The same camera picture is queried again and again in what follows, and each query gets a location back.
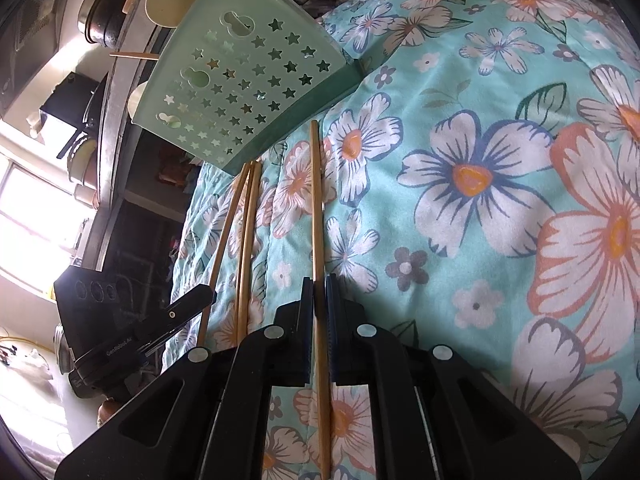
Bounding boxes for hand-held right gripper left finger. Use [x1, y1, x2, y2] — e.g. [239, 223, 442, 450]
[55, 277, 316, 480]

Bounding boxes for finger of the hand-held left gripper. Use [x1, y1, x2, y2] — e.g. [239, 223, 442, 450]
[137, 284, 217, 356]

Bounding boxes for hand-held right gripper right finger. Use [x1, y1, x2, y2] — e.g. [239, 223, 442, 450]
[324, 275, 581, 480]

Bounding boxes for green utensil holder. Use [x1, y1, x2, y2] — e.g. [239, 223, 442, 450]
[131, 0, 364, 174]

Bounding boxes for window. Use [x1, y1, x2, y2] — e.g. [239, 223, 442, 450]
[0, 155, 96, 301]

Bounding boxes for grey concrete counter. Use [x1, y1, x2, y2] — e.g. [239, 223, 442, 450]
[92, 10, 201, 281]

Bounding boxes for black box appliance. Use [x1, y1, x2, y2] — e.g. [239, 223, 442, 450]
[39, 71, 109, 126]

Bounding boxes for floral quilted blanket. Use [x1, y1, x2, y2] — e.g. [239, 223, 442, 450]
[165, 0, 640, 480]

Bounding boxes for black pot with steel lid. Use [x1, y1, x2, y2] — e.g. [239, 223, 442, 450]
[76, 0, 151, 50]

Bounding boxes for range hood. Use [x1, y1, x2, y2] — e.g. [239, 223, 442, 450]
[0, 0, 69, 116]

